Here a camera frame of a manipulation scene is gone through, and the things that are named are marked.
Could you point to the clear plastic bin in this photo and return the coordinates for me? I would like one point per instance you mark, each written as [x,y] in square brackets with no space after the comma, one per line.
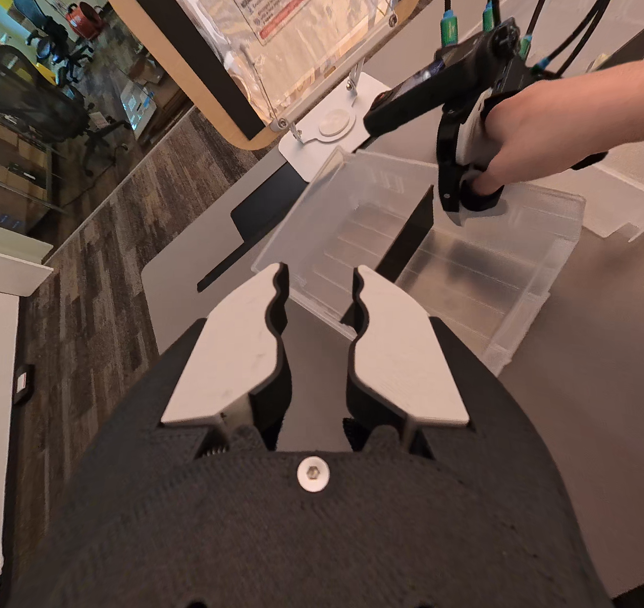
[478,276]

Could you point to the white stand base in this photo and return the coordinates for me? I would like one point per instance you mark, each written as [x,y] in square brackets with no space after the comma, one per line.
[332,135]

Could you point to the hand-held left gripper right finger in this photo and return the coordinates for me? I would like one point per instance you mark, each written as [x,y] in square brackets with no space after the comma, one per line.
[407,361]

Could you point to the blue office chair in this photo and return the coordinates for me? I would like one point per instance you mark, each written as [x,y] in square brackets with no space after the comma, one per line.
[30,6]

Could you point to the red bucket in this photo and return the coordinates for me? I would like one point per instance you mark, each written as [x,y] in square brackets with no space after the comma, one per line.
[85,21]

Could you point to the clear acrylic sign holder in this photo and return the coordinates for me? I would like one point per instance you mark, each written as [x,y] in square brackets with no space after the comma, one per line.
[241,69]

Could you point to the black desk mat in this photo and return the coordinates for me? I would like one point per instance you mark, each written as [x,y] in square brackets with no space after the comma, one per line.
[256,225]

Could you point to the black bin divider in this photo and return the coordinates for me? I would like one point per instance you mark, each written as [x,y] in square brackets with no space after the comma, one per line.
[407,235]

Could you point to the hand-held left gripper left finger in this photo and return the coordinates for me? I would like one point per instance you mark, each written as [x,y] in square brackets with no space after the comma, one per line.
[231,346]

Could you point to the white cabinet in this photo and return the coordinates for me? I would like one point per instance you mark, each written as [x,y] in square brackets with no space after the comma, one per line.
[10,316]

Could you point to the pile of flat cardboard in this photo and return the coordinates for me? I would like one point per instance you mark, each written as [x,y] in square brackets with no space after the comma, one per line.
[141,99]

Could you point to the person's right forearm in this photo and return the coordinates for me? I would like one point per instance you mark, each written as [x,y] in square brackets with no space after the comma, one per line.
[609,109]

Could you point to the person's right hand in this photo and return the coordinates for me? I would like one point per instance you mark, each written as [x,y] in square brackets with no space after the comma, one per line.
[533,130]

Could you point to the large black office chair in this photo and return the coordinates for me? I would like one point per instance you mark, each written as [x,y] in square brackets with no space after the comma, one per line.
[45,109]

